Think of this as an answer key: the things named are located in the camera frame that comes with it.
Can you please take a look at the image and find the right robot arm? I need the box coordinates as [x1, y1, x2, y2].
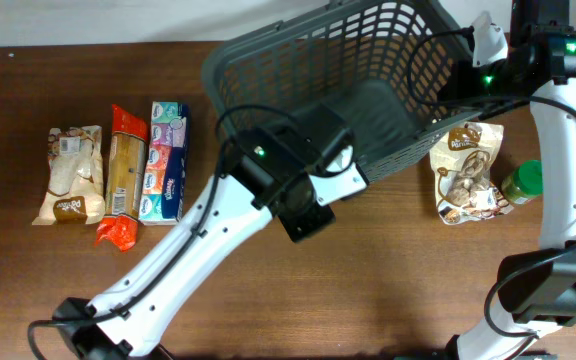
[440, 1, 576, 359]

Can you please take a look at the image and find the green lidded jar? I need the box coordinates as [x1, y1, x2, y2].
[501, 160, 543, 205]

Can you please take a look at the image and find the white brown rice pouch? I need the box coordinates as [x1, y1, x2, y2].
[32, 125, 105, 226]

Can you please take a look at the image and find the grey plastic shopping basket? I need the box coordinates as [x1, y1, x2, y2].
[201, 0, 477, 183]

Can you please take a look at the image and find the orange spaghetti packet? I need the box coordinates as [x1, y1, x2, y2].
[96, 104, 149, 252]

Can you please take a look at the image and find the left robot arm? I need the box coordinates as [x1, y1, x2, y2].
[46, 105, 368, 359]

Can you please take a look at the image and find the white brown mushroom pouch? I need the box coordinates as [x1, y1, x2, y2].
[429, 122, 513, 225]

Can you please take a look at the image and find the Kleenex tissue multipack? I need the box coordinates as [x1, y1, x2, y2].
[139, 101, 190, 226]

